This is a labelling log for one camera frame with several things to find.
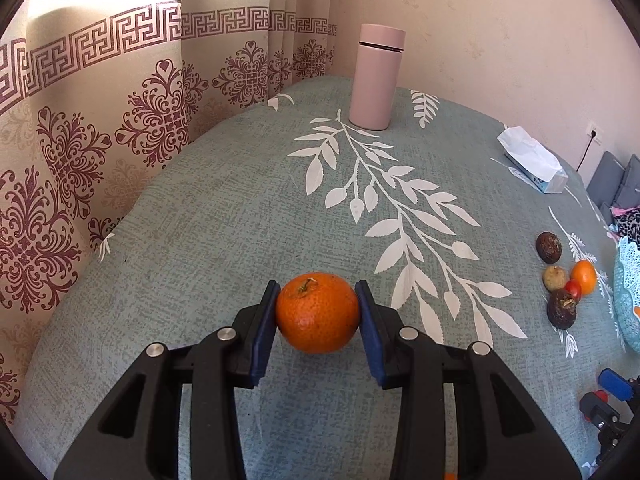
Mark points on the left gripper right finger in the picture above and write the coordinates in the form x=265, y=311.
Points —
x=501, y=431

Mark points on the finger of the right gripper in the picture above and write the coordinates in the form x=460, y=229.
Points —
x=623, y=389
x=611, y=430

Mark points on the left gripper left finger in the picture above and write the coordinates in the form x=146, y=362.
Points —
x=134, y=432

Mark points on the dark passion fruit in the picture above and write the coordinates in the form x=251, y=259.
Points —
x=549, y=247
x=561, y=309

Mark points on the red cherry tomato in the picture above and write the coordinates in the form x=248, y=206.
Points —
x=574, y=288

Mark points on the small orange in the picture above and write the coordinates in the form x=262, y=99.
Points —
x=584, y=273

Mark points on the tan small round fruit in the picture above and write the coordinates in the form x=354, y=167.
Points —
x=554, y=278

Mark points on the mandarin with stem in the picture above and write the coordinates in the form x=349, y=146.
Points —
x=317, y=313

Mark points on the light blue lattice basket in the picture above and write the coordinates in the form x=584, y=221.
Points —
x=626, y=300

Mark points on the leopard print blanket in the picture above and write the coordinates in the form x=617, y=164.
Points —
x=628, y=225

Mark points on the grey blue sofa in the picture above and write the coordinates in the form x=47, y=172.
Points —
x=614, y=186

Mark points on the green leaf tablecloth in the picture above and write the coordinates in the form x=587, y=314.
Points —
x=429, y=212

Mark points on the tissue pack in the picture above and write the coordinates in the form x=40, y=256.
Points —
x=535, y=161

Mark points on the patterned curtain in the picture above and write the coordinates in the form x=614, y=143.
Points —
x=97, y=96

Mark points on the pink thermos bottle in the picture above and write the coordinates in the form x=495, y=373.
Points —
x=379, y=55

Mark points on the wall power socket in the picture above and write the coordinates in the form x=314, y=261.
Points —
x=595, y=133

